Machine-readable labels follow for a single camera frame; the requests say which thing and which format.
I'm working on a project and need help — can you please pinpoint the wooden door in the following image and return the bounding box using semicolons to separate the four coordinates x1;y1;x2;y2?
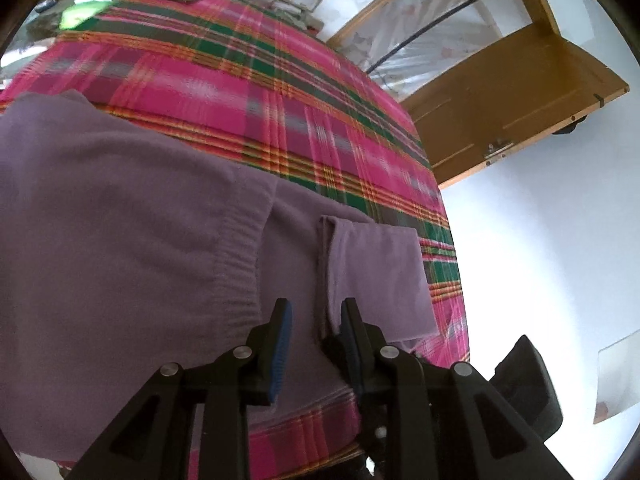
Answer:
402;24;629;188

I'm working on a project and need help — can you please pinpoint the pink plaid bed cover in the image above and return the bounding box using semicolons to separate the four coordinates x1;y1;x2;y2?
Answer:
1;0;469;479

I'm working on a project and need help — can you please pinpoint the green white tissue box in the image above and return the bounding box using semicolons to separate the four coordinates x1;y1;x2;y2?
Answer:
58;1;111;30

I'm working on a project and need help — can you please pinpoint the purple fleece garment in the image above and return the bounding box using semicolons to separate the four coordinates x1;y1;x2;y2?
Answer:
1;91;437;460

